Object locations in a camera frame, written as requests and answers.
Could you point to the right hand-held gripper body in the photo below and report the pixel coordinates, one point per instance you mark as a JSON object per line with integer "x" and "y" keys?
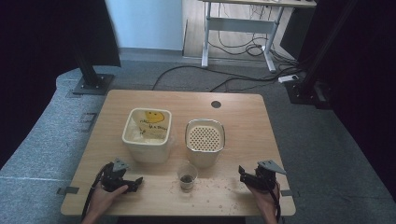
{"x": 264, "y": 179}

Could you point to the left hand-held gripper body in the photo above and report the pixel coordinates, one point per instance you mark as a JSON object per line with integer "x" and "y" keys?
{"x": 112, "y": 180}

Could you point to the person's right hand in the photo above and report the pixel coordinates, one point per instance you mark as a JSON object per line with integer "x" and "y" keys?
{"x": 267, "y": 200}

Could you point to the person's left hand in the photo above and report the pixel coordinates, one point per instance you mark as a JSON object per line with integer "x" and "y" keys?
{"x": 102, "y": 200}

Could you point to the grey tape strip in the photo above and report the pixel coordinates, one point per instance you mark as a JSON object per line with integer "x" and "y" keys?
{"x": 68, "y": 190}
{"x": 287, "y": 193}

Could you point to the scattered crumbs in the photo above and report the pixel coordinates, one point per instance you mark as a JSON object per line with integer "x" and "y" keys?
{"x": 218, "y": 188}

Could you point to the white container with yellow lid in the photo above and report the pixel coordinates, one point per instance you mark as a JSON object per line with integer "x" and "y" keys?
{"x": 146, "y": 146}

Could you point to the clear plastic cup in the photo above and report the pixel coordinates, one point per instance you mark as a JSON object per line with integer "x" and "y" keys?
{"x": 187, "y": 177}

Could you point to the cream container with perforated strainer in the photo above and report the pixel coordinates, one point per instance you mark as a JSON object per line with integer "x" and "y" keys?
{"x": 205, "y": 138}

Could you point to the dark round table grommet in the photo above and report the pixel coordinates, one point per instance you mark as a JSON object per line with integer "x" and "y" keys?
{"x": 216, "y": 104}

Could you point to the white power strip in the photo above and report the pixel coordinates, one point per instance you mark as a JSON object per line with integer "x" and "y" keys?
{"x": 288, "y": 78}

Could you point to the black metal stand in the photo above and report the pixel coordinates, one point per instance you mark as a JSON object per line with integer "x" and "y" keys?
{"x": 306, "y": 84}
{"x": 91, "y": 77}

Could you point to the black curtain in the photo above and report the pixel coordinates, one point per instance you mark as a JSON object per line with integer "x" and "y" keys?
{"x": 46, "y": 46}
{"x": 364, "y": 77}

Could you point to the white-framed desk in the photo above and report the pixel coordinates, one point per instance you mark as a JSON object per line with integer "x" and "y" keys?
{"x": 239, "y": 25}

